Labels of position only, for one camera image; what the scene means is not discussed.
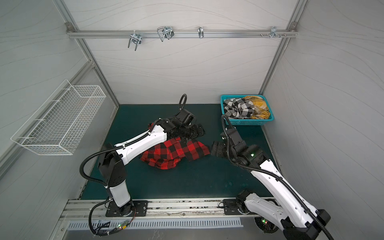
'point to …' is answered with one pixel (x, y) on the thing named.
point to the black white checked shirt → (238, 108)
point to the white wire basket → (60, 123)
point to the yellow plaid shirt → (261, 110)
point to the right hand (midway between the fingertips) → (221, 144)
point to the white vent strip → (104, 225)
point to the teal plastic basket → (236, 121)
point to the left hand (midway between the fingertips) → (202, 132)
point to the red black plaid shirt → (167, 155)
